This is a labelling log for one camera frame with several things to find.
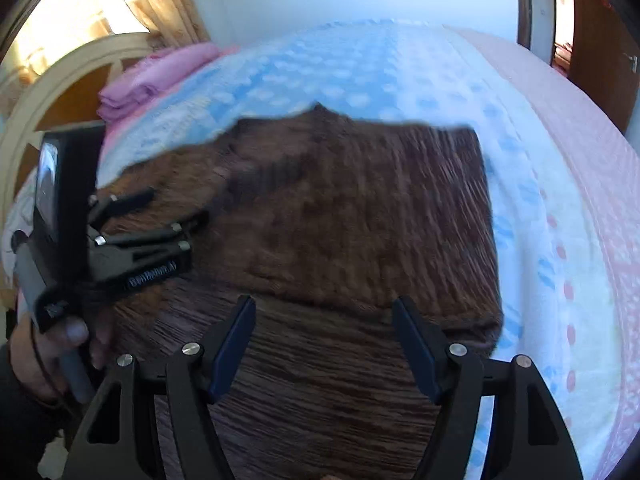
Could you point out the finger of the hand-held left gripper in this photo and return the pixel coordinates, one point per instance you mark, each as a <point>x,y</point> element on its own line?
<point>125,202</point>
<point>150,237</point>

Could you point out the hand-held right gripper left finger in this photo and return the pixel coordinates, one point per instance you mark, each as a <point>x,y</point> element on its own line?
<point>231,347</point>

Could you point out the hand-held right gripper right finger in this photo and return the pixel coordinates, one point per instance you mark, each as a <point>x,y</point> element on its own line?
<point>417,352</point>

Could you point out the brown knitted sweater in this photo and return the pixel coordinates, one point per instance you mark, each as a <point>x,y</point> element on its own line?
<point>325,210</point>

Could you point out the person's left forearm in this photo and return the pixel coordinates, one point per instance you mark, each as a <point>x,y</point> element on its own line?
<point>22,435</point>

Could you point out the person's left hand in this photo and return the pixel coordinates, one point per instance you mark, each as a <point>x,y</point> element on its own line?
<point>75,332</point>

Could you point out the cream and wood headboard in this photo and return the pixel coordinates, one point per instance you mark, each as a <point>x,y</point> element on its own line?
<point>67,105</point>

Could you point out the pink folded blanket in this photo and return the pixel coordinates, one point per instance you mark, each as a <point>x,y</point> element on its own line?
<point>150,80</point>

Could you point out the beige curtain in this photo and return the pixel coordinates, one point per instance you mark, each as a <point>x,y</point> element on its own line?
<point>160,5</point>

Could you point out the polka dot bed sheet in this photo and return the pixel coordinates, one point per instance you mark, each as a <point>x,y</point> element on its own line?
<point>375,70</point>

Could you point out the brown wooden door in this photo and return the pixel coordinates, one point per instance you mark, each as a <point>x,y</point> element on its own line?
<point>600,50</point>

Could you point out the brown door frame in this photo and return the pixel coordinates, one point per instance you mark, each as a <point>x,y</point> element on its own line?
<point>523,5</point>

